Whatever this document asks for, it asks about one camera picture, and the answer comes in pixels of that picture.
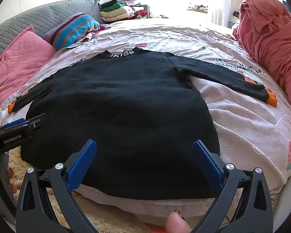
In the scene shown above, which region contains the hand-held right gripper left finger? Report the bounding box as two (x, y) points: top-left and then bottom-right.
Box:
(16, 139), (97, 233)

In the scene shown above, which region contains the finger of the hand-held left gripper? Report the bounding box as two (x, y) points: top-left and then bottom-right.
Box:
(0, 118), (27, 130)
(23, 113), (46, 137)

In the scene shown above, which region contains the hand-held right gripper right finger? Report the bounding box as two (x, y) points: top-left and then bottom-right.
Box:
(193, 140), (274, 233)

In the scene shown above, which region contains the black sweater with orange cuffs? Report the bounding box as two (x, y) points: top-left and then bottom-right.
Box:
(8, 47), (278, 199)

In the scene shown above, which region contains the pile of folded clothes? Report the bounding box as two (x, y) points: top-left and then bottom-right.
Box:
(99, 0), (151, 23)

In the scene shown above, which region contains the person's left hand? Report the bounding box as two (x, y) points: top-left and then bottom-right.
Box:
(6, 166), (18, 195)

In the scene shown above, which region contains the person's right hand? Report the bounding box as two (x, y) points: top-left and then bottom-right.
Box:
(166, 212), (192, 233)

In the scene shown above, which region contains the pink strawberry print bedsheet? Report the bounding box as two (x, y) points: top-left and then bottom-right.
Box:
(0, 18), (291, 224)

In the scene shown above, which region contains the pink quilted pillow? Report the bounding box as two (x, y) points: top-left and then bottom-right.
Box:
(0, 25), (57, 116)

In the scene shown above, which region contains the striped blue and purple pillow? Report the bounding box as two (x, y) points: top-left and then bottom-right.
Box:
(42, 12), (100, 51)

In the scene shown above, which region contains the grey quilted headboard cover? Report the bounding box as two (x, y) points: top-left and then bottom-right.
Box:
(0, 0), (102, 66)

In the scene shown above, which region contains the crumpled colourful cloth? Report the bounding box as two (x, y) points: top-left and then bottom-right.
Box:
(82, 24), (110, 42)

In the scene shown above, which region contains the pink crumpled blanket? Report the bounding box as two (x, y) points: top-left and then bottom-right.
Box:
(233, 0), (291, 122)

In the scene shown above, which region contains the white side table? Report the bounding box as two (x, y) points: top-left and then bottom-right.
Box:
(229, 11), (241, 28)

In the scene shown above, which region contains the pink cloth heap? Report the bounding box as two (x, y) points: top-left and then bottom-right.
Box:
(188, 4), (209, 12)

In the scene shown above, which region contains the white curtain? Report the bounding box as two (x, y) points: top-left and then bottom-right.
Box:
(206, 0), (231, 27)

